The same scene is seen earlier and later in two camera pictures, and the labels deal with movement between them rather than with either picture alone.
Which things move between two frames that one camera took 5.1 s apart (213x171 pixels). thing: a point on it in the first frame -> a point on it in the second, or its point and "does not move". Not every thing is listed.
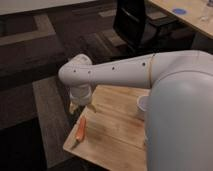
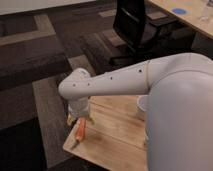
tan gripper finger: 91,107 -> 90,119
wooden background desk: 197,13 does not move
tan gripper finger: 72,107 -> 70,119
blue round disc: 179,11 does not move
